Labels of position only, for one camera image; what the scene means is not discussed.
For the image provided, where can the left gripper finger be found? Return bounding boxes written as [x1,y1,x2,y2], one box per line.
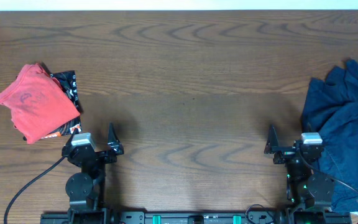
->
[64,128,80,149]
[108,123,124,156]

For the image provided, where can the navy blue shorts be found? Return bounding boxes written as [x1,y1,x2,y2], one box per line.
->
[301,59,358,212]

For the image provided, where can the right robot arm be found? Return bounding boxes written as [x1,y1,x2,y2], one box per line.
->
[264,126,334,223]

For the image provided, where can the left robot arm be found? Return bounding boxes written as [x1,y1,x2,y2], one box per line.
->
[62,123,124,223]

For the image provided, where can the red folded t-shirt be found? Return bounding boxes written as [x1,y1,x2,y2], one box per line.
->
[0,63,80,144]

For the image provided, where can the black printed folded garment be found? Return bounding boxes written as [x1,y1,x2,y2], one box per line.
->
[22,70,83,141]

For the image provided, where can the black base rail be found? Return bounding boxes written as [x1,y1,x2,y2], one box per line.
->
[40,206,352,224]

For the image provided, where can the left black cable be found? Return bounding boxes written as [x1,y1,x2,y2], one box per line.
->
[3,155,67,224]

